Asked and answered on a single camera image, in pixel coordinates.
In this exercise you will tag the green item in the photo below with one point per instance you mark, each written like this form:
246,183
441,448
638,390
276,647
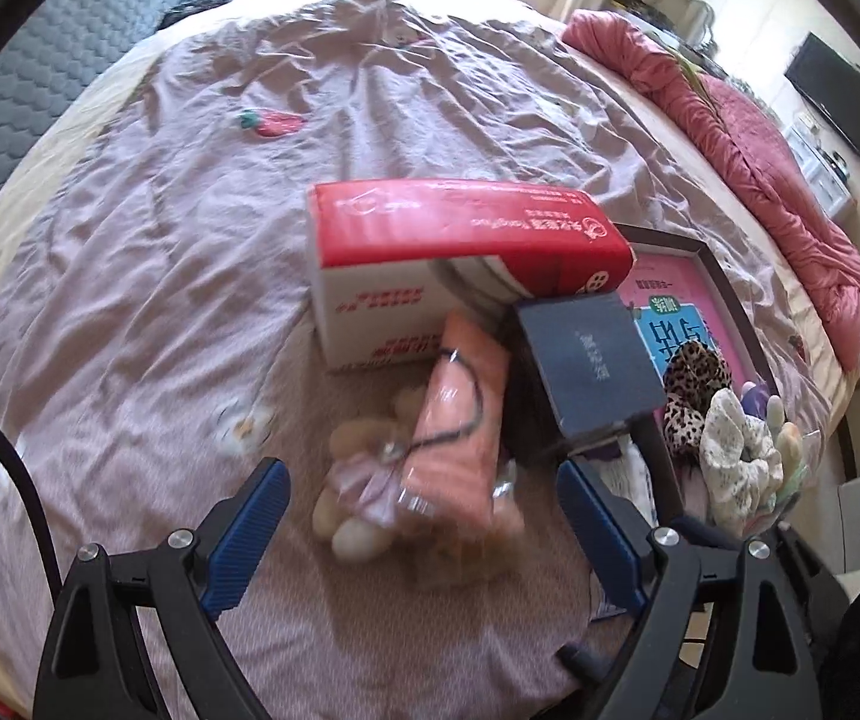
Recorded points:
790,450

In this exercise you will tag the purple printed bed cover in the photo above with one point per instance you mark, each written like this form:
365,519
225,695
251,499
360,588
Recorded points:
175,240

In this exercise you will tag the dark patterned cloth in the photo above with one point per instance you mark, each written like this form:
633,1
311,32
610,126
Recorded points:
201,0

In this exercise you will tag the dark framed tray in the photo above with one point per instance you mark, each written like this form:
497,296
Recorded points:
707,247

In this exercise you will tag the white floral scrunchie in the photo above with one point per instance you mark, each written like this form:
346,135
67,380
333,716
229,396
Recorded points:
737,450

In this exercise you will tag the black flat television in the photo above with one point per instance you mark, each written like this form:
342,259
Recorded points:
842,97

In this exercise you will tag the white curved frame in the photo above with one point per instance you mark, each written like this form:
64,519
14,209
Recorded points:
689,11

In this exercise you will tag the cream plush toy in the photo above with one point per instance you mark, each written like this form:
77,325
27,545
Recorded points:
355,532

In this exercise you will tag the peach towel pack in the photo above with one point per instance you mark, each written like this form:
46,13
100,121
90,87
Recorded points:
460,420

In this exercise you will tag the red and white box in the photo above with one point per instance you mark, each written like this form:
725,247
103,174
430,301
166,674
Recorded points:
437,225

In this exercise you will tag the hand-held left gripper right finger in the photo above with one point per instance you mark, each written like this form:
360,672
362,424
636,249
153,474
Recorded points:
595,532

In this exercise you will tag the pink book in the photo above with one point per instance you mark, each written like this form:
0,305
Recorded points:
662,277

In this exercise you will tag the dark blue box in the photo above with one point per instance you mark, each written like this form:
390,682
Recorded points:
587,360

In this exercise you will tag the leopard print scrunchie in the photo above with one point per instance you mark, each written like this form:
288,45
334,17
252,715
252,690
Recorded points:
689,375

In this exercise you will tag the grey quilted cover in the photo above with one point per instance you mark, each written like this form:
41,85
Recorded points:
40,75

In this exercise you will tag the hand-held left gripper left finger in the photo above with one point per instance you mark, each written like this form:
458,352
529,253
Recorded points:
246,540

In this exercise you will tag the white drawer unit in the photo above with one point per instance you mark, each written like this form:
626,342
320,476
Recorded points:
820,169

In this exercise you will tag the white clear-wrapped packet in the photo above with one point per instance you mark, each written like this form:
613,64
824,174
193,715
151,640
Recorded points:
629,472

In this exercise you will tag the pink quilt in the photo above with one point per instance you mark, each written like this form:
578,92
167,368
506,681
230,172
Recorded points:
760,165

